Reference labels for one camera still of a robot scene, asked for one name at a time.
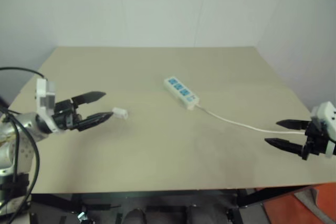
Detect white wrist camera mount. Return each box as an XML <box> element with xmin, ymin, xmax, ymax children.
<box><xmin>35</xmin><ymin>78</ymin><xmax>61</xmax><ymax>135</ymax></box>
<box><xmin>310</xmin><ymin>101</ymin><xmax>336</xmax><ymax>158</ymax></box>

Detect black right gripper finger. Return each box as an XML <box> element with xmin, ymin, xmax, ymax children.
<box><xmin>264</xmin><ymin>137</ymin><xmax>307</xmax><ymax>157</ymax></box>
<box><xmin>275</xmin><ymin>119</ymin><xmax>312</xmax><ymax>131</ymax></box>

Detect black table frame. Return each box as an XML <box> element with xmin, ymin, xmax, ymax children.
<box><xmin>28</xmin><ymin>185</ymin><xmax>320</xmax><ymax>224</ymax></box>

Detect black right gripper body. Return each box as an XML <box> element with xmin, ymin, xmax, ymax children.
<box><xmin>301</xmin><ymin>121</ymin><xmax>332</xmax><ymax>161</ymax></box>

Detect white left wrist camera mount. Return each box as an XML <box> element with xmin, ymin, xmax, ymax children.
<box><xmin>35</xmin><ymin>78</ymin><xmax>61</xmax><ymax>135</ymax></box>

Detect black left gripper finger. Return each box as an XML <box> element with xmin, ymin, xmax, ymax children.
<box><xmin>71</xmin><ymin>91</ymin><xmax>107</xmax><ymax>105</ymax></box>
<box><xmin>78</xmin><ymin>111</ymin><xmax>115</xmax><ymax>133</ymax></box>

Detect orange floor mat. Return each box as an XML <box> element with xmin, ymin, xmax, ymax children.
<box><xmin>258</xmin><ymin>184</ymin><xmax>336</xmax><ymax>224</ymax></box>

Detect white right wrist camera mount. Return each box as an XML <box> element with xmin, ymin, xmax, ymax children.
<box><xmin>310</xmin><ymin>101</ymin><xmax>336</xmax><ymax>158</ymax></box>

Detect white power strip cable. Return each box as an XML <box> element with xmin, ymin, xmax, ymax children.
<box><xmin>193</xmin><ymin>104</ymin><xmax>308</xmax><ymax>136</ymax></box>

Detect dark rounded shape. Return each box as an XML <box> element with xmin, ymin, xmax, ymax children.
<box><xmin>122</xmin><ymin>207</ymin><xmax>146</xmax><ymax>224</ymax></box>

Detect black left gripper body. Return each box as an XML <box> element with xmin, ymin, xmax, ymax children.
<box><xmin>51</xmin><ymin>99</ymin><xmax>82</xmax><ymax>132</ymax></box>

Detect grey bar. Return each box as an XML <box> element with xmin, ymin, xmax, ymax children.
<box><xmin>293</xmin><ymin>188</ymin><xmax>336</xmax><ymax>224</ymax></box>

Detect white plug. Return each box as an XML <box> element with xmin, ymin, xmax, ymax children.
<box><xmin>112</xmin><ymin>106</ymin><xmax>130</xmax><ymax>120</ymax></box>

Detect white power strip blue sockets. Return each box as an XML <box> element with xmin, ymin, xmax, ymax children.
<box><xmin>163</xmin><ymin>77</ymin><xmax>200</xmax><ymax>111</ymax></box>

